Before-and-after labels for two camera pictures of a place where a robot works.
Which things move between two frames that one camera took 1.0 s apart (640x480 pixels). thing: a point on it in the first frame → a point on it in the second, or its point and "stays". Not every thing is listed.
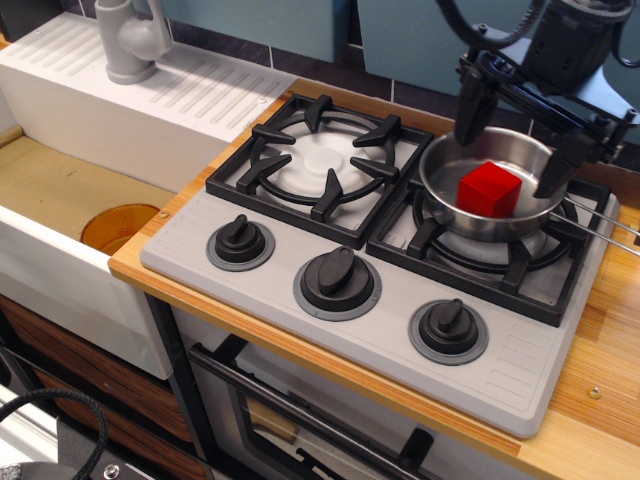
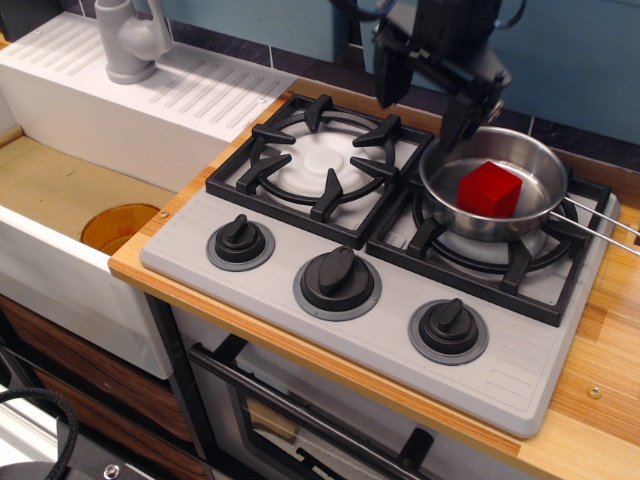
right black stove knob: [448, 333] stays
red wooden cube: [490, 191] stays
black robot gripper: [557, 76] → [447, 40]
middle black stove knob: [337, 286] stays
